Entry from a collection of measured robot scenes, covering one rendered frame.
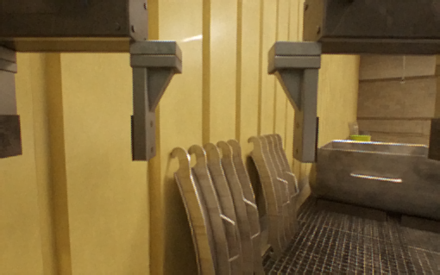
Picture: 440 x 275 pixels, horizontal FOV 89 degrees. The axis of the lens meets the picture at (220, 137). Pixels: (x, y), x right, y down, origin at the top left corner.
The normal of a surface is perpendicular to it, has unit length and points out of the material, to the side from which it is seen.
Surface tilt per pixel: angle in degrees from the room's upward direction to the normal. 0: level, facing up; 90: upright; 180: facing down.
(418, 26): 90
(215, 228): 90
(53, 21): 90
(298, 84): 90
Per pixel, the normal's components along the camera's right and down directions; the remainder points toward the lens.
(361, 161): -0.55, 0.05
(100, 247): 0.84, 0.05
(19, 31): 0.00, 0.08
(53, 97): -0.24, 0.08
